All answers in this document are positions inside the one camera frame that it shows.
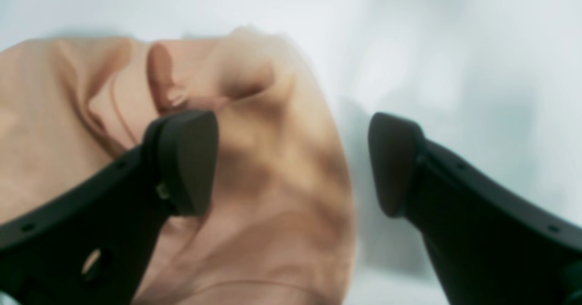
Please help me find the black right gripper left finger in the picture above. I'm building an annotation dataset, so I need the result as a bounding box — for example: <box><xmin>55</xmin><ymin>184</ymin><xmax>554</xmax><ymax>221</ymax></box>
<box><xmin>0</xmin><ymin>110</ymin><xmax>220</xmax><ymax>305</ymax></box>

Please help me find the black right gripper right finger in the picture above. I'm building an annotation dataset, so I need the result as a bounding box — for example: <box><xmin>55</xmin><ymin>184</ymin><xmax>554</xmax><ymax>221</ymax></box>
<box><xmin>368</xmin><ymin>113</ymin><xmax>582</xmax><ymax>305</ymax></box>

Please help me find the peach T-shirt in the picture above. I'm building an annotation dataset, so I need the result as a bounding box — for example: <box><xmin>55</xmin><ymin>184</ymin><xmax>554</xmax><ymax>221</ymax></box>
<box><xmin>0</xmin><ymin>28</ymin><xmax>355</xmax><ymax>305</ymax></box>

